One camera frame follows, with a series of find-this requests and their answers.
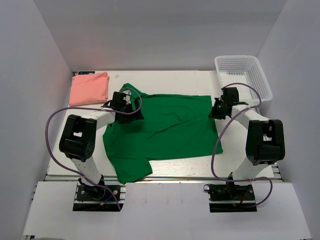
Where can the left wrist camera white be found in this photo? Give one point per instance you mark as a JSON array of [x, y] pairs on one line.
[[127, 96]]

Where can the green t shirt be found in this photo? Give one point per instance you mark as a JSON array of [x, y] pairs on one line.
[[174, 127]]

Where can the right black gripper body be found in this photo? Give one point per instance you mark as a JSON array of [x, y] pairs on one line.
[[218, 110]]

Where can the white plastic mesh basket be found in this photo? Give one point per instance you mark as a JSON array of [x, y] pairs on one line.
[[246, 73]]

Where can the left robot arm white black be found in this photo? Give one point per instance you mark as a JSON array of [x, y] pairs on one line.
[[78, 138]]

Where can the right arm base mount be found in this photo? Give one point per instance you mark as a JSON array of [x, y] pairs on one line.
[[230, 198]]

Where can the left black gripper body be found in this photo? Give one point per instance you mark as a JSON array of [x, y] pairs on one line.
[[126, 118]]

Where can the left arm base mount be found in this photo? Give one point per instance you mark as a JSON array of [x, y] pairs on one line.
[[87, 200]]

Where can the folded pink t shirt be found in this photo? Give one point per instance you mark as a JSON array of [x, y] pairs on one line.
[[89, 89]]

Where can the dark label plate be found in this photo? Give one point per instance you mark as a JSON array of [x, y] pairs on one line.
[[85, 72]]

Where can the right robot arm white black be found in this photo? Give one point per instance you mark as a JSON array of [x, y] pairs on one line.
[[265, 140]]

